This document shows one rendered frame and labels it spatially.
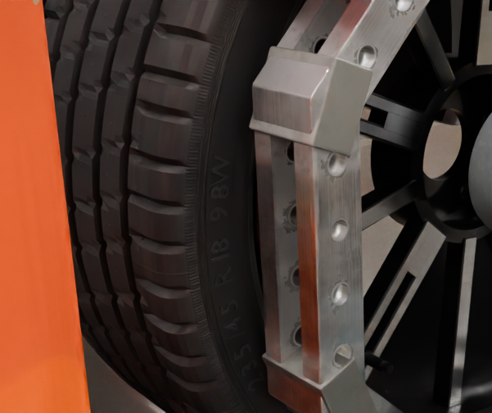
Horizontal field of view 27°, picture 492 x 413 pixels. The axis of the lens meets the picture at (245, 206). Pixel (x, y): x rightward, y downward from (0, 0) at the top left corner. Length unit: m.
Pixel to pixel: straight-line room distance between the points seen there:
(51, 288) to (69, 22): 0.37
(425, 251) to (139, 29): 0.32
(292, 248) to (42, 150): 0.28
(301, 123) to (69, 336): 0.22
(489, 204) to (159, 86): 0.29
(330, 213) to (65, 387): 0.23
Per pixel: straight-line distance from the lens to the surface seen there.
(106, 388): 2.35
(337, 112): 0.63
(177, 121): 0.67
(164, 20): 0.70
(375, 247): 3.04
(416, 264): 0.88
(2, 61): 0.44
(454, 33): 1.41
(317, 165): 0.63
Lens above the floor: 1.10
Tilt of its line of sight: 19 degrees down
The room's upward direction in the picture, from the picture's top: 3 degrees counter-clockwise
